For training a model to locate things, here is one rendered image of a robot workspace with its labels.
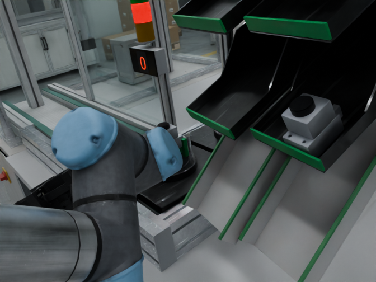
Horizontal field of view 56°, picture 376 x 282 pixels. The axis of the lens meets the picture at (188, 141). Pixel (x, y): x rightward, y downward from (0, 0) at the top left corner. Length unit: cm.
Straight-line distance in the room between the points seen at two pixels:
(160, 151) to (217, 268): 37
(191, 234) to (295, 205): 28
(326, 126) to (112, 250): 29
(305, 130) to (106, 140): 24
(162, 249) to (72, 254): 44
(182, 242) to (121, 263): 43
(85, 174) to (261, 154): 36
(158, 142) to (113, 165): 10
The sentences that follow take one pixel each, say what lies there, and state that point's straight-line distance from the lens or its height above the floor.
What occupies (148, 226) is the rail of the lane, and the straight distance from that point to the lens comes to 77.
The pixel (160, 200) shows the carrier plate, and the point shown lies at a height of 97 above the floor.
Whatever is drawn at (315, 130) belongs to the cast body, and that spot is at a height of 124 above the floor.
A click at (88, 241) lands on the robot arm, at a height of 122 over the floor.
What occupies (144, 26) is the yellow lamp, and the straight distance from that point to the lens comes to 101.
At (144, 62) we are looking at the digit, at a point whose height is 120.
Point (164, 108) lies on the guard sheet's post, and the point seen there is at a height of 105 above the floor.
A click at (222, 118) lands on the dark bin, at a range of 60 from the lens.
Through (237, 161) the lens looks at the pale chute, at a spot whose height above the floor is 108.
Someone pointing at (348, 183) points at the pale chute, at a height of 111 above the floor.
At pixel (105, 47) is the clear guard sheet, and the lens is 134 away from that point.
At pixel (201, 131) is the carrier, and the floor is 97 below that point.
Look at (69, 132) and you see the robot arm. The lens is 43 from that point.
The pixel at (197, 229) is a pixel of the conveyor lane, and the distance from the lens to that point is 83.
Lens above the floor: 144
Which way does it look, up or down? 27 degrees down
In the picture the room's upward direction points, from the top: 8 degrees counter-clockwise
